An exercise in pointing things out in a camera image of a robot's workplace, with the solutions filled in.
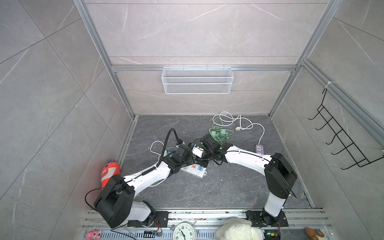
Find white wire mesh basket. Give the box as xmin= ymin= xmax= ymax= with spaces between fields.
xmin=162 ymin=67 xmax=234 ymax=95

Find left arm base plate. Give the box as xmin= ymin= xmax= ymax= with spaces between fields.
xmin=127 ymin=211 xmax=170 ymax=228

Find white multicolour power strip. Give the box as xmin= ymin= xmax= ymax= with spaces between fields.
xmin=181 ymin=164 xmax=207 ymax=179

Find brown plush toy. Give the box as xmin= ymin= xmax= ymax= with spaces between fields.
xmin=306 ymin=227 xmax=326 ymax=240

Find aluminium front rail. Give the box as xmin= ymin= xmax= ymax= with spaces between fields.
xmin=77 ymin=209 xmax=337 ymax=240

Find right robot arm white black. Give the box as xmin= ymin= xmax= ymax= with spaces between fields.
xmin=192 ymin=135 xmax=298 ymax=226

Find purple small power strip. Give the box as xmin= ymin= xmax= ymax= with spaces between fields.
xmin=255 ymin=145 xmax=265 ymax=155

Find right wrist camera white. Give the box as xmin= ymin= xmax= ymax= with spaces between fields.
xmin=192 ymin=146 xmax=207 ymax=159

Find white analog clock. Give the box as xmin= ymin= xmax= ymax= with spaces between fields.
xmin=173 ymin=222 xmax=198 ymax=240

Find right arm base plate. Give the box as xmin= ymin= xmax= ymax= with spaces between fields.
xmin=245 ymin=209 xmax=289 ymax=228

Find pink toy pig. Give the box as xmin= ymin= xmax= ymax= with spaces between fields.
xmin=85 ymin=230 xmax=102 ymax=240

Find white plush toy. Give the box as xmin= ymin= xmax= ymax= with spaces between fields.
xmin=215 ymin=218 xmax=263 ymax=240

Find white cable of purple strip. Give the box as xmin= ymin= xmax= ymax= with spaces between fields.
xmin=212 ymin=111 xmax=266 ymax=146

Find white power strip cable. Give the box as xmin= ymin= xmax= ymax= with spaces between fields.
xmin=149 ymin=140 xmax=169 ymax=157

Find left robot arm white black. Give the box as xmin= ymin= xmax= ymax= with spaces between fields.
xmin=93 ymin=128 xmax=194 ymax=229

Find red toy vacuum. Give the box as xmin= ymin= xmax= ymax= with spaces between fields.
xmin=101 ymin=161 xmax=121 ymax=188

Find black wire hook rack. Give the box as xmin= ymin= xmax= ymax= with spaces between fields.
xmin=308 ymin=89 xmax=384 ymax=171

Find green charger and cable bundle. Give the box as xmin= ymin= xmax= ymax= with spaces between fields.
xmin=208 ymin=125 xmax=234 ymax=146

